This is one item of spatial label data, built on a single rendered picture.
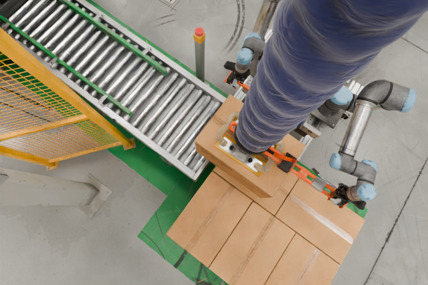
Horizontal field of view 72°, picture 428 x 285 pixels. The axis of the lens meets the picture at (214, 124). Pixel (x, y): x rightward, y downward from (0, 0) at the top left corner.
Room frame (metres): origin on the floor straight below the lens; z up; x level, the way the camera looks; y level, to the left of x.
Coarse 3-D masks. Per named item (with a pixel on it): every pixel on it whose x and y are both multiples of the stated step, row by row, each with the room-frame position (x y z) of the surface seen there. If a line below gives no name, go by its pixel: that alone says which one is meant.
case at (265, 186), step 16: (224, 112) 0.60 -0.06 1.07; (208, 128) 0.48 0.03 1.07; (208, 144) 0.37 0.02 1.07; (288, 144) 0.44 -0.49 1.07; (224, 160) 0.28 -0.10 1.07; (240, 176) 0.20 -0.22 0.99; (256, 176) 0.21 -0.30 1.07; (272, 176) 0.22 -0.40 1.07; (256, 192) 0.13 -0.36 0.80; (272, 192) 0.12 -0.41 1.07
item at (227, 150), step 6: (228, 138) 0.42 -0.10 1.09; (216, 144) 0.37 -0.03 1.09; (228, 144) 0.38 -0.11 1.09; (234, 144) 0.38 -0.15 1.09; (222, 150) 0.34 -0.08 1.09; (228, 150) 0.34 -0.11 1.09; (234, 150) 0.35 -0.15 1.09; (234, 156) 0.31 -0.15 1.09; (252, 156) 0.32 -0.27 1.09; (240, 162) 0.28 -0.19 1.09; (246, 162) 0.28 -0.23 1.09; (252, 162) 0.29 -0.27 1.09; (264, 162) 0.30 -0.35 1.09; (246, 168) 0.25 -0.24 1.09; (252, 168) 0.25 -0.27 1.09; (258, 174) 0.22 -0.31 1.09
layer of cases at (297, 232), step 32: (224, 192) 0.11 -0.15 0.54; (288, 192) 0.17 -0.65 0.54; (320, 192) 0.21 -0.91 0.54; (192, 224) -0.16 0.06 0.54; (224, 224) -0.13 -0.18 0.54; (256, 224) -0.10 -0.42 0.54; (288, 224) -0.07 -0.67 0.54; (320, 224) -0.03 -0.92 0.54; (352, 224) 0.00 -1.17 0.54; (224, 256) -0.36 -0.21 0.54; (256, 256) -0.33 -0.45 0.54; (288, 256) -0.30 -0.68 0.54; (320, 256) -0.27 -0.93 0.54
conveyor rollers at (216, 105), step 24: (48, 0) 1.64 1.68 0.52; (48, 24) 1.39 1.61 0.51; (72, 24) 1.41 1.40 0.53; (48, 48) 1.14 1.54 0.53; (72, 48) 1.17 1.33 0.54; (96, 48) 1.19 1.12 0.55; (120, 48) 1.22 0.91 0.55; (168, 72) 1.07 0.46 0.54; (120, 96) 0.79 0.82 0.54; (144, 96) 0.81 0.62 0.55; (168, 96) 0.84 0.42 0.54; (168, 120) 0.63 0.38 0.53; (192, 120) 0.66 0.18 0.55; (192, 168) 0.26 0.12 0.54
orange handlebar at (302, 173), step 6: (240, 84) 0.75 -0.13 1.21; (276, 150) 0.36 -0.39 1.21; (270, 156) 0.32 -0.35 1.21; (300, 168) 0.27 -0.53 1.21; (300, 174) 0.24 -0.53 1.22; (306, 174) 0.24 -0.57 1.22; (312, 174) 0.24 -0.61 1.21; (306, 180) 0.21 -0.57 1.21; (330, 186) 0.19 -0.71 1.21; (324, 192) 0.15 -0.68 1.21
